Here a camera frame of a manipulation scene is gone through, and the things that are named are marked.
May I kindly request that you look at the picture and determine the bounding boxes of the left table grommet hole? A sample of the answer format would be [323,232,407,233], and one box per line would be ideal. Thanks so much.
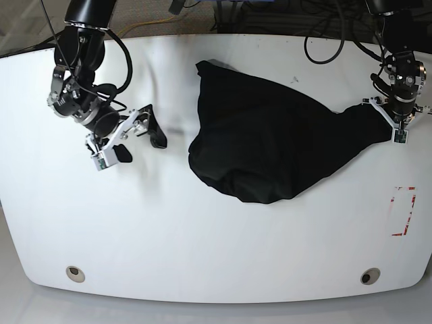
[65,266,85,284]

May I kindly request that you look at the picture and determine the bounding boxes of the black box under table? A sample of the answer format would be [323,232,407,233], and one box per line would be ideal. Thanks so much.
[214,0,338,34]

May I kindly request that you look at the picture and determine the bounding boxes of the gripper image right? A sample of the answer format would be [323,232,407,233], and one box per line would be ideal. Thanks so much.
[384,90,417,124]

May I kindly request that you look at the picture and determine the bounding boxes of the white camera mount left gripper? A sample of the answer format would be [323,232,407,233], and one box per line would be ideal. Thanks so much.
[361,97,431,144]

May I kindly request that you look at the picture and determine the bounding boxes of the black cable image left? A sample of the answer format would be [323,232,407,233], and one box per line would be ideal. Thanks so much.
[39,1,81,94]

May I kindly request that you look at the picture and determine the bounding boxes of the white camera mount gripper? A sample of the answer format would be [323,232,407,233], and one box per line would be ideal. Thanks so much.
[361,97,431,144]
[85,107,152,171]

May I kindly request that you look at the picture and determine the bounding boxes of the right table grommet hole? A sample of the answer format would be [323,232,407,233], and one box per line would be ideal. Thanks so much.
[360,268,381,286]

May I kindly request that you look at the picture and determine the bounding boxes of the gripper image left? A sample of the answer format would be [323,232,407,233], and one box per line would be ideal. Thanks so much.
[72,98,167,163]

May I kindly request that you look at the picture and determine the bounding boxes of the red tape rectangle marking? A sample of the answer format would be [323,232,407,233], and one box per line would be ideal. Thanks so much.
[388,186,416,237]

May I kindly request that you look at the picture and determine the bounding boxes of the table grommet hole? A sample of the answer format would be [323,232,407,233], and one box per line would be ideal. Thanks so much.
[65,266,85,284]
[360,268,381,286]

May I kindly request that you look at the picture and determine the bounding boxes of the black T-shirt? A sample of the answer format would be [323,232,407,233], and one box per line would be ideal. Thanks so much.
[188,61,392,204]

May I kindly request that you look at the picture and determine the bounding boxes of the black looping cable image right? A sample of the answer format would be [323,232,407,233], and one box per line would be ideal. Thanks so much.
[303,0,385,65]

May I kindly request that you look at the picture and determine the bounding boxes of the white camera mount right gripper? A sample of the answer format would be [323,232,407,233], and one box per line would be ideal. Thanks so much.
[85,107,152,171]

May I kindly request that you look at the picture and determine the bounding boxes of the yellow cable on floor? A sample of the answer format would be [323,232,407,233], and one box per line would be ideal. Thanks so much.
[117,18,175,38]

